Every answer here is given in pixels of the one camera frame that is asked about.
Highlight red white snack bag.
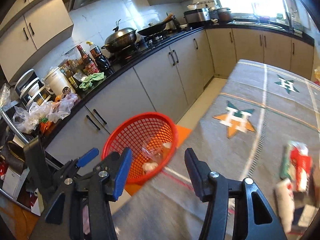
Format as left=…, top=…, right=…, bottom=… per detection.
left=279, top=140, right=312, bottom=192

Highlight crumpled clear plastic bags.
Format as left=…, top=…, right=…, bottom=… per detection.
left=12, top=93, right=78, bottom=134

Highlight black frying pan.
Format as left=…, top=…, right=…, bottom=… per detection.
left=138, top=14, right=174, bottom=36

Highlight grey patterned tablecloth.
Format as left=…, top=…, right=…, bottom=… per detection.
left=113, top=60, right=319, bottom=239

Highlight red plastic mesh basket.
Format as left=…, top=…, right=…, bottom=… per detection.
left=101, top=112, right=178, bottom=185

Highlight dark soy sauce bottle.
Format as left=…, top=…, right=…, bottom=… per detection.
left=86, top=41, right=114, bottom=76

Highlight silver rice cooker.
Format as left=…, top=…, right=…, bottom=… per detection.
left=184, top=8, right=210, bottom=25

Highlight steel wok with lid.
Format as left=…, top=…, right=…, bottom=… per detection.
left=101, top=19, right=137, bottom=54

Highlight red label sauce bottle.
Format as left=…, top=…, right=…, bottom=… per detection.
left=76, top=45, right=99, bottom=75

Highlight white small bottle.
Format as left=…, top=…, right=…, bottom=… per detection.
left=274, top=178, right=295, bottom=233

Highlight green cloth rag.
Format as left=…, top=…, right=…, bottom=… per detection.
left=79, top=73, right=105, bottom=91

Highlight white electric kettle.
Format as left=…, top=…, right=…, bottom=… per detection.
left=42, top=67, right=75, bottom=96

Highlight dark cooking pot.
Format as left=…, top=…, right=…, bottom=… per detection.
left=217, top=8, right=233, bottom=23

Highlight white dish rack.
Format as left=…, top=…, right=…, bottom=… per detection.
left=14, top=69, right=51, bottom=110

